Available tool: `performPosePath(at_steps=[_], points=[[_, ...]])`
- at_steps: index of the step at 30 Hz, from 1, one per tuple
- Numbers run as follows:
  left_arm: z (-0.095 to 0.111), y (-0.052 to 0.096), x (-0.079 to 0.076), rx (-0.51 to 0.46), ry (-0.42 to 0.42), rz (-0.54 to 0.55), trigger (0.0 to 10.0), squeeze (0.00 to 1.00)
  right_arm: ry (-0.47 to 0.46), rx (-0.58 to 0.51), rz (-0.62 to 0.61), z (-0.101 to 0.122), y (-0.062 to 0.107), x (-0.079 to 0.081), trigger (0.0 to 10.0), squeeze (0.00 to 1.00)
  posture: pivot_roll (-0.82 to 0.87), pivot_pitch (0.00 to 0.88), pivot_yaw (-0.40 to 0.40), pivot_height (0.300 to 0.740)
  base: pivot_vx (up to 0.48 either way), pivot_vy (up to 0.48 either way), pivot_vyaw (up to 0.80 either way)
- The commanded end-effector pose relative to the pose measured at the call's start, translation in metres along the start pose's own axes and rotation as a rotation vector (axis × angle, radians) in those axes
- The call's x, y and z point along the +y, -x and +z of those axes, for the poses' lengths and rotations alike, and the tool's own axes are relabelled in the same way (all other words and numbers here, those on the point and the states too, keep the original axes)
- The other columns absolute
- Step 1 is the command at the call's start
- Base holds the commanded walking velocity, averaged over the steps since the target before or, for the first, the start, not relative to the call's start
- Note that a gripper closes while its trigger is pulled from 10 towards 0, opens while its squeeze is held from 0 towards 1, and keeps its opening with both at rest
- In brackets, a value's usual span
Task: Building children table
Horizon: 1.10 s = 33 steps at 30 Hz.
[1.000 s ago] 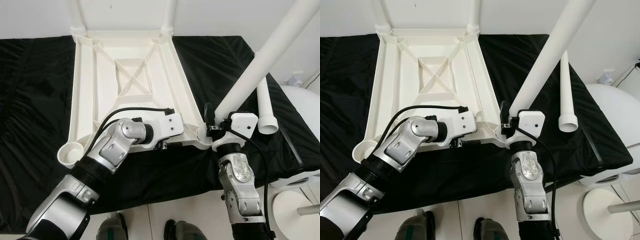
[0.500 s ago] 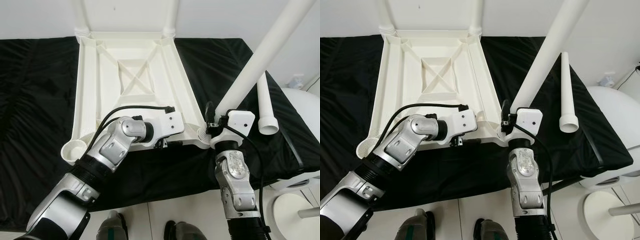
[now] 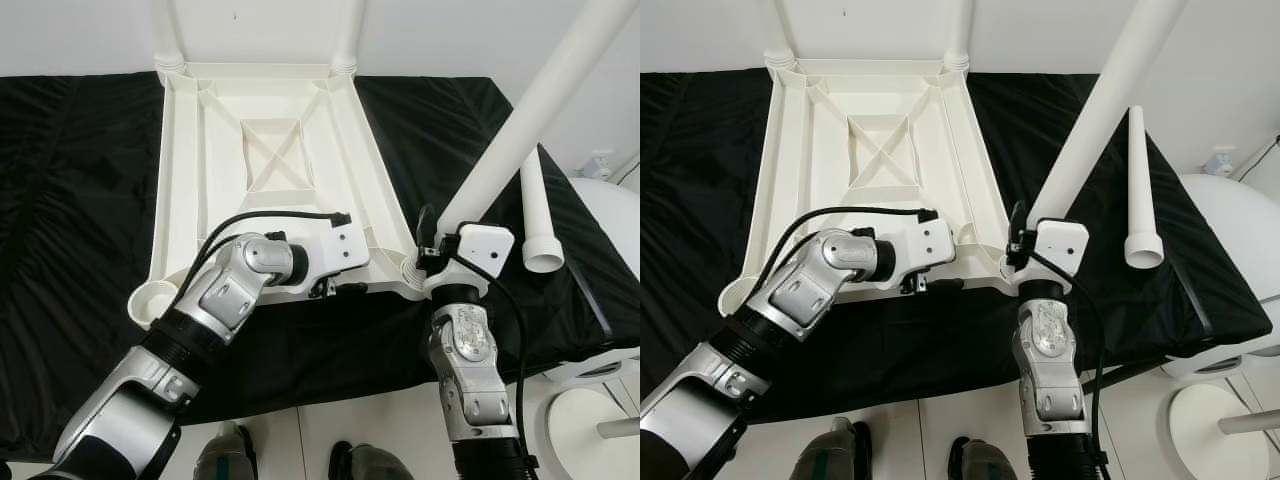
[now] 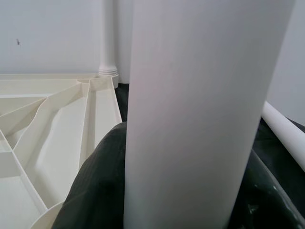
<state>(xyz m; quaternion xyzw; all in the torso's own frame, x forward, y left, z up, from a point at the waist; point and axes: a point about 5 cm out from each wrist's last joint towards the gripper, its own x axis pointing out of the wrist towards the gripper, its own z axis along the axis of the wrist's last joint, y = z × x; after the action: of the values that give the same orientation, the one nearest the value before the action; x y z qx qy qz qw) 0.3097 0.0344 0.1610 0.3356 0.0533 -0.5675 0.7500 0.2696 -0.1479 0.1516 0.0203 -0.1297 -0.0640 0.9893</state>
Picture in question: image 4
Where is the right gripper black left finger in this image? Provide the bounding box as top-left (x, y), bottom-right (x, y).
top-left (51, 121), bottom-right (128, 229)

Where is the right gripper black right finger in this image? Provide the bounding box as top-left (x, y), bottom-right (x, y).
top-left (224, 149), bottom-right (305, 229)

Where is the white plastic table top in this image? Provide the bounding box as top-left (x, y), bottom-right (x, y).
top-left (0, 73), bottom-right (123, 229)

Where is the white plastic table leg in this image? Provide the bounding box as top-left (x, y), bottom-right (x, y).
top-left (98, 0), bottom-right (119, 78)
top-left (261, 100), bottom-right (305, 172)
top-left (122, 0), bottom-right (296, 229)

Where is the black table cloth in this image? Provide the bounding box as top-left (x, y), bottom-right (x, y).
top-left (114, 82), bottom-right (305, 191)

